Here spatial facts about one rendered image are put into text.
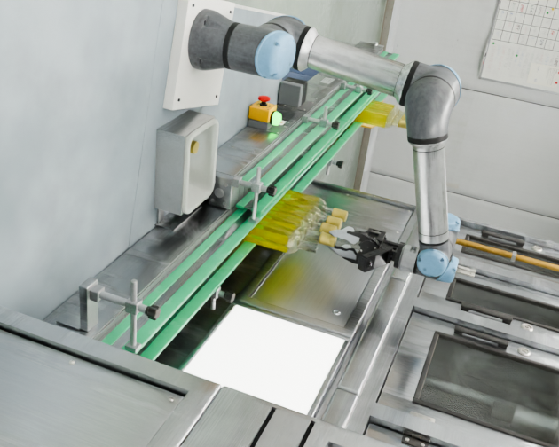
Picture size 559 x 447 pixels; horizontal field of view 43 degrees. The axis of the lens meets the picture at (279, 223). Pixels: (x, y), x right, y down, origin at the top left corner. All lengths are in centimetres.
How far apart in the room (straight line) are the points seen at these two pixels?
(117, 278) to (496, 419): 97
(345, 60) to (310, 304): 67
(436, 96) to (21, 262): 97
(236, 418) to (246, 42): 96
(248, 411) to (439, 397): 82
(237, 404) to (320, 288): 97
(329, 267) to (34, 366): 116
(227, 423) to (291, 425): 10
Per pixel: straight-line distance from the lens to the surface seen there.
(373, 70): 183
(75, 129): 150
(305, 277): 210
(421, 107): 170
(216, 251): 185
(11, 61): 131
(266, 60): 174
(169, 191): 184
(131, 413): 113
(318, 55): 185
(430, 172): 173
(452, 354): 201
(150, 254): 179
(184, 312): 175
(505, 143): 807
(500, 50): 781
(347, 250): 204
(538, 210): 833
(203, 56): 180
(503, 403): 190
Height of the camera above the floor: 156
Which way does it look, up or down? 15 degrees down
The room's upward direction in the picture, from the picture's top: 106 degrees clockwise
